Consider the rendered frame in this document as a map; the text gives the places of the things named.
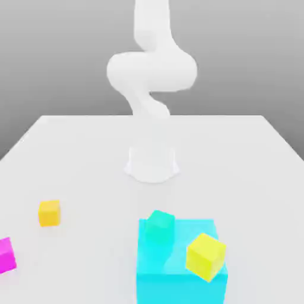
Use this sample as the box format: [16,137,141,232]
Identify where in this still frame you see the small teal cube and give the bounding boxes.
[144,209,176,245]

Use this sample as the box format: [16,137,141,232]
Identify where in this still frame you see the small yellow cube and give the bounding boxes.
[185,232,227,283]

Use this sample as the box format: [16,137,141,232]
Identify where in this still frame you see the small orange cube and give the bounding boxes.
[38,199,61,228]

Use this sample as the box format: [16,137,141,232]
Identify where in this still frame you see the small magenta cube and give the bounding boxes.
[0,236,18,275]

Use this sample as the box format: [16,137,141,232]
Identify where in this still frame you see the large cyan box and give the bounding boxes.
[135,218,229,304]

